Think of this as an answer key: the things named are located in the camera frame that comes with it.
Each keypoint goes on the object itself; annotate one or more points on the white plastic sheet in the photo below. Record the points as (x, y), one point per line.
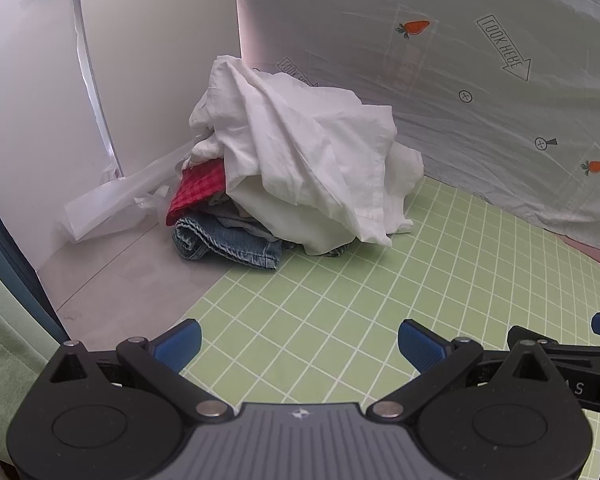
(110, 200)

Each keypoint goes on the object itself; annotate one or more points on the silver tape strip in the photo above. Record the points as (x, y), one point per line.
(87, 75)

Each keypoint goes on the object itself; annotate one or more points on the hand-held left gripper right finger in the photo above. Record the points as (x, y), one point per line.
(420, 344)

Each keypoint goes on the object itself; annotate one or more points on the white shirt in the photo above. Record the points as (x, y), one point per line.
(305, 150)

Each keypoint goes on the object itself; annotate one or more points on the grey garment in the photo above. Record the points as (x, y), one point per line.
(240, 222)

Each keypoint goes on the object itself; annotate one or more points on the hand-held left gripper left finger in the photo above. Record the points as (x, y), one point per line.
(180, 344)

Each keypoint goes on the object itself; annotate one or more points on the blue jeans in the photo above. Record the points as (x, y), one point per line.
(220, 242)

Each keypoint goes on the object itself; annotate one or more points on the red checked cloth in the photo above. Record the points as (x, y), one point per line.
(195, 190)

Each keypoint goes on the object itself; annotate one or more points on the green grid mat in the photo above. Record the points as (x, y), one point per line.
(380, 285)

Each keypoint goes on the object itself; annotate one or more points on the grey carrot print sheet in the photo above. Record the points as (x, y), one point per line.
(480, 135)

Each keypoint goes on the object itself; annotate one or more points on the light green cloth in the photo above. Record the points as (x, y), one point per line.
(5, 360)

